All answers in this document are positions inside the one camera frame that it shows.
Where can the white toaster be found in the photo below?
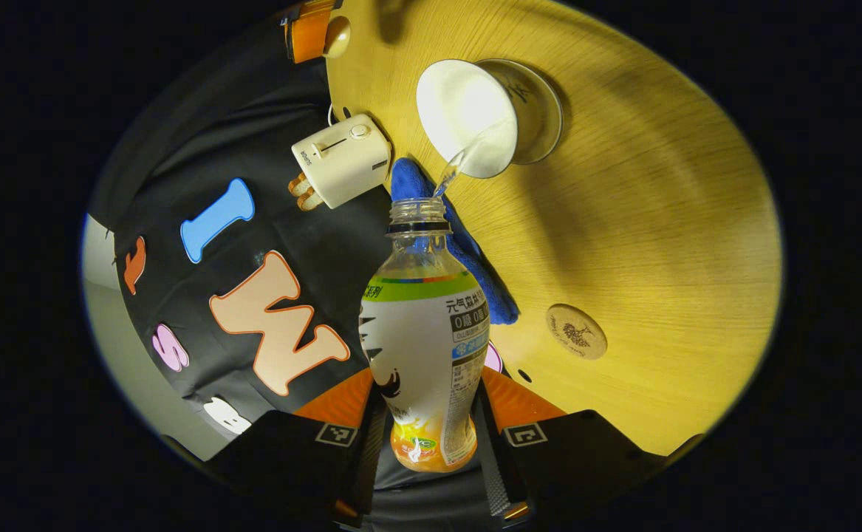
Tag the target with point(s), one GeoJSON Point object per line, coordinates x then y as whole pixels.
{"type": "Point", "coordinates": [342, 159]}

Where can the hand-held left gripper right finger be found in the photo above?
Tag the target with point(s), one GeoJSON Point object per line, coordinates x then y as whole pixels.
{"type": "Point", "coordinates": [586, 451]}

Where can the toast slice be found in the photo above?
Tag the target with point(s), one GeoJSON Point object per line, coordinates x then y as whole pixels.
{"type": "Point", "coordinates": [311, 200]}
{"type": "Point", "coordinates": [298, 185]}

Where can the blue folded towel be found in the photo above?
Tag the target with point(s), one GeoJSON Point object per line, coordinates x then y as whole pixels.
{"type": "Point", "coordinates": [475, 266]}

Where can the cream ceramic saucer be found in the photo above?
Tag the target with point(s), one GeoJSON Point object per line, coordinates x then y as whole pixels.
{"type": "Point", "coordinates": [541, 111]}

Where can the round cork coaster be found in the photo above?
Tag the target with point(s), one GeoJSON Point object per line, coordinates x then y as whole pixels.
{"type": "Point", "coordinates": [577, 332]}

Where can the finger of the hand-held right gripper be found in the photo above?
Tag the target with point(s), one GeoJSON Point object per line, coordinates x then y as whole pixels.
{"type": "Point", "coordinates": [309, 33]}

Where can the clear labelled water bottle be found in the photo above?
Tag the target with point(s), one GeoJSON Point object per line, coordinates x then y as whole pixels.
{"type": "Point", "coordinates": [427, 347]}

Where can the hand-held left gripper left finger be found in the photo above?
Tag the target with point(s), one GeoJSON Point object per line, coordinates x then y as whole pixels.
{"type": "Point", "coordinates": [290, 451]}

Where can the black backdrop cloth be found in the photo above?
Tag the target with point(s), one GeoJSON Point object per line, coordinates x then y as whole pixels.
{"type": "Point", "coordinates": [202, 162]}

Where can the cream ceramic teacup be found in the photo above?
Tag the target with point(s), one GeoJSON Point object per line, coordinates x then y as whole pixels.
{"type": "Point", "coordinates": [460, 111]}

